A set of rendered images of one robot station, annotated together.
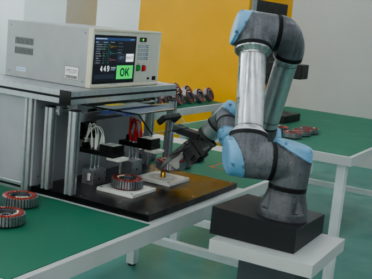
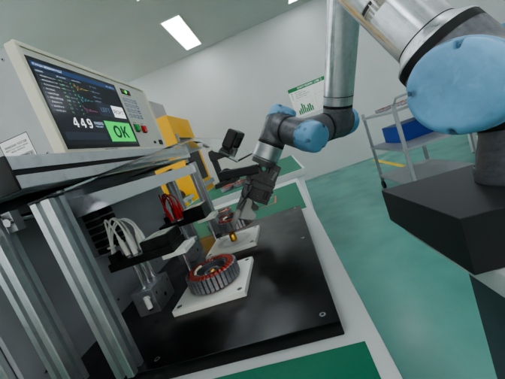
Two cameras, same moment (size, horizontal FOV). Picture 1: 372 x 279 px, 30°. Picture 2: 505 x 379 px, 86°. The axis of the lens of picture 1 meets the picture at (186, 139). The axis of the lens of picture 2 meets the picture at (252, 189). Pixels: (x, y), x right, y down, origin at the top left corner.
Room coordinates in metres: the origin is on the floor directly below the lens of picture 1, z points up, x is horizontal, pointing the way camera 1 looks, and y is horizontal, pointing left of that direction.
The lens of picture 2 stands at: (1.80, 0.25, 1.01)
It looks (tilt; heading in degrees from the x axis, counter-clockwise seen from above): 8 degrees down; 340
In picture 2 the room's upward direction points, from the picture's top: 21 degrees counter-clockwise
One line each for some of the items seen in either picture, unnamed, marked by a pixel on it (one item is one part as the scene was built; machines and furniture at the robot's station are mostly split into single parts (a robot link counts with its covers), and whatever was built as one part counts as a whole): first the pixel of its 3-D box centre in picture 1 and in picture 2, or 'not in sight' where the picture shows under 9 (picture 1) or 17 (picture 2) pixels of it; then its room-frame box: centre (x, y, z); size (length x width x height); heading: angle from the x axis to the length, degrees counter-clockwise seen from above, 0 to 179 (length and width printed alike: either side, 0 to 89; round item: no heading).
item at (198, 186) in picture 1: (141, 186); (224, 266); (2.47, 0.15, 0.76); 0.64 x 0.47 x 0.02; 151
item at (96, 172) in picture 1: (93, 175); (154, 292); (2.43, 0.32, 0.80); 0.08 x 0.05 x 0.06; 151
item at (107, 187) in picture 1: (126, 189); (217, 283); (2.36, 0.19, 0.78); 0.15 x 0.15 x 0.01; 61
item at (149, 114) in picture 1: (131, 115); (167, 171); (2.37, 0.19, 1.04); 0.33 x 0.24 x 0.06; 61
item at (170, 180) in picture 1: (163, 178); (234, 241); (2.57, 0.07, 0.78); 0.15 x 0.15 x 0.01; 61
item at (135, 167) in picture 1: (131, 165); (188, 249); (2.64, 0.20, 0.80); 0.08 x 0.05 x 0.06; 151
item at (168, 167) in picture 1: (170, 164); (236, 219); (2.56, 0.05, 0.84); 0.11 x 0.11 x 0.04
